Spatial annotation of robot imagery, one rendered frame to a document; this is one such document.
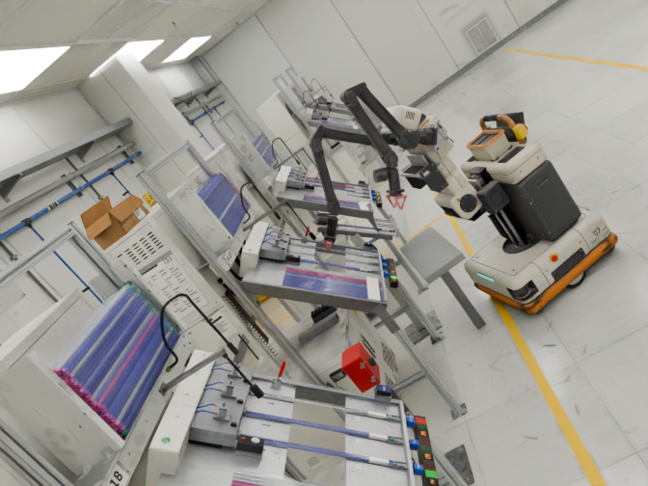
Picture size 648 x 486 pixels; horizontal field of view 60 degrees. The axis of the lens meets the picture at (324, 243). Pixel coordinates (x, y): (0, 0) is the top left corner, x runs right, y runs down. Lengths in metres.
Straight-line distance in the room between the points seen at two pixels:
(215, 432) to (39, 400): 0.49
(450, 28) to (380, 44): 1.24
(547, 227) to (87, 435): 2.52
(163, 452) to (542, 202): 2.34
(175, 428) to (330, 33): 9.31
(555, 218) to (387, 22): 7.67
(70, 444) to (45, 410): 0.11
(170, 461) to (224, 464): 0.16
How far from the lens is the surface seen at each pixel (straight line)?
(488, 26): 10.80
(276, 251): 2.99
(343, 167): 7.64
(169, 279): 2.81
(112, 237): 2.84
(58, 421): 1.57
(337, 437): 3.19
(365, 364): 2.40
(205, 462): 1.74
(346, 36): 10.53
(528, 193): 3.20
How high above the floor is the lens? 1.86
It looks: 16 degrees down
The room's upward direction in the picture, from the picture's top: 37 degrees counter-clockwise
